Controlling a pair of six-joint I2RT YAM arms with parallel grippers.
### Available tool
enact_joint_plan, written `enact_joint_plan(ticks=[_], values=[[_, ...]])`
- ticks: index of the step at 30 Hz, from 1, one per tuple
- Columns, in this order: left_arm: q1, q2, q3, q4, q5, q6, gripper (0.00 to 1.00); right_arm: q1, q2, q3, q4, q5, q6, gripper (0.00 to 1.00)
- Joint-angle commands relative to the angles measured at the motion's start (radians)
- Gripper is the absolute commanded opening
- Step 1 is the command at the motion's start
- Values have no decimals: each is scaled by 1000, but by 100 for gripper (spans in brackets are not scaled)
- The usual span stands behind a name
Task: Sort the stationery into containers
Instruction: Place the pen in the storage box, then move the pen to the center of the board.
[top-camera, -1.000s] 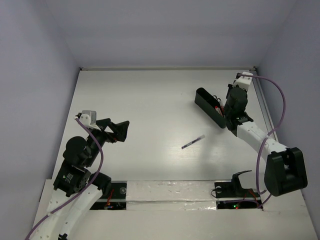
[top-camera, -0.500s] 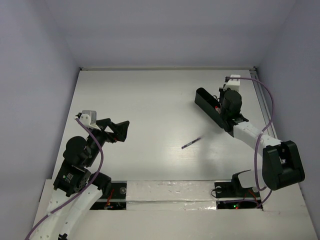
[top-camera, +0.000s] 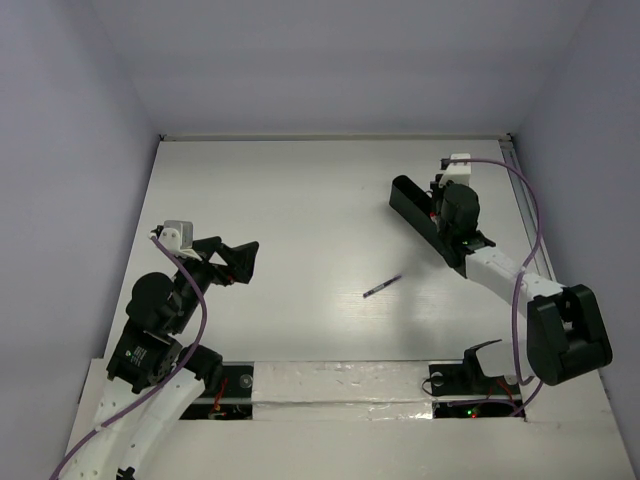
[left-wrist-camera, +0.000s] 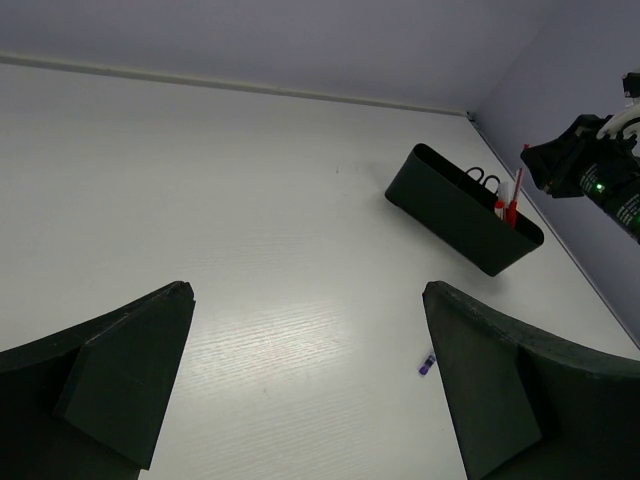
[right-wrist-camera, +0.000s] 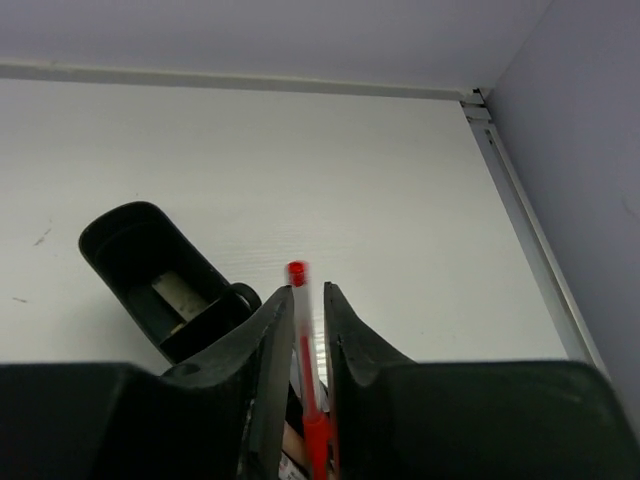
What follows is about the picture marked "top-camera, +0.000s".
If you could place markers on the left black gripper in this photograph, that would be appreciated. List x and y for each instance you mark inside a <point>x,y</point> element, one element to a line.
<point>220,260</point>

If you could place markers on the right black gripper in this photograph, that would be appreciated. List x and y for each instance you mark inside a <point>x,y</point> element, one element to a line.
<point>443,189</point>

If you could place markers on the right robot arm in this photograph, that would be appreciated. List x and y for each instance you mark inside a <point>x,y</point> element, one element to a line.
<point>565,332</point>

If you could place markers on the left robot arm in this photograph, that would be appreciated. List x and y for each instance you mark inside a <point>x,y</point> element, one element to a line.
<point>159,366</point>

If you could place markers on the black oblong container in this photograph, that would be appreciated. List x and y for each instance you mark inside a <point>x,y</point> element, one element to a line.
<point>414,205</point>

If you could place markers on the blue pen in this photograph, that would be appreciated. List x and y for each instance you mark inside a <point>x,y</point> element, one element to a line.
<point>381,286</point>

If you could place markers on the silver foil covered beam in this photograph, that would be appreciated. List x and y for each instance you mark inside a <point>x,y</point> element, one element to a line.
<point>340,391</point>

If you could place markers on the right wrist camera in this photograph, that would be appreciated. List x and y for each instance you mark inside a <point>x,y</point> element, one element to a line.
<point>455,169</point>

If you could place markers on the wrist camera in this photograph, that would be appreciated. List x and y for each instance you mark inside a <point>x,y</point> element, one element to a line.
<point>455,169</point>
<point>176,236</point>

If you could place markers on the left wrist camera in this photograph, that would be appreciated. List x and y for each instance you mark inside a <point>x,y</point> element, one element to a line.
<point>176,236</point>

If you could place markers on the aluminium rail right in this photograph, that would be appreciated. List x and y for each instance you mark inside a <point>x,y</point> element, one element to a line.
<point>536,266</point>

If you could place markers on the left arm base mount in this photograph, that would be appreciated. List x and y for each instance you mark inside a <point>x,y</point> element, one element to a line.
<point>230,399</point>

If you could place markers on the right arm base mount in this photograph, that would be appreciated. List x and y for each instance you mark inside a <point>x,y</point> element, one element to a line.
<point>466,377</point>

